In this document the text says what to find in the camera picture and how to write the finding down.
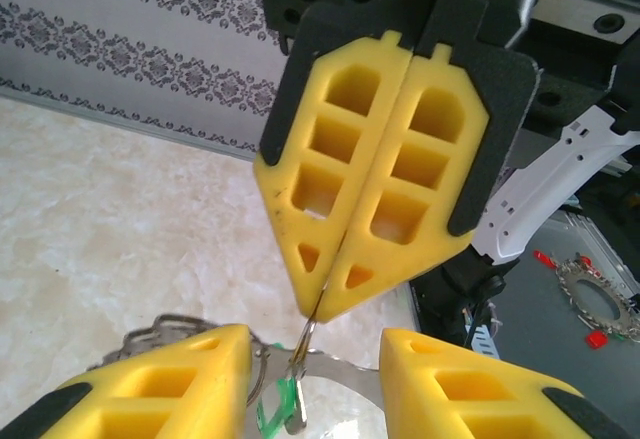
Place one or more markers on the red key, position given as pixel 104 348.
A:
pixel 545 259
pixel 596 340

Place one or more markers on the metal keyring with red keys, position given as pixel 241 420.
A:
pixel 570 289

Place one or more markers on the green key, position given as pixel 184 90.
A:
pixel 290 391

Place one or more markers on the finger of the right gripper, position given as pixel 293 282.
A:
pixel 450 199
pixel 295 194

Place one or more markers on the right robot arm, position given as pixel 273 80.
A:
pixel 540 184

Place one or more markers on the large metal keyring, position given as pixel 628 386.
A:
pixel 350 366

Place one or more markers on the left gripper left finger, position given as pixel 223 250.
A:
pixel 150 394

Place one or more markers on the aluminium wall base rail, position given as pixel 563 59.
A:
pixel 150 132

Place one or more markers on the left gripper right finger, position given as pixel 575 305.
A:
pixel 450 399

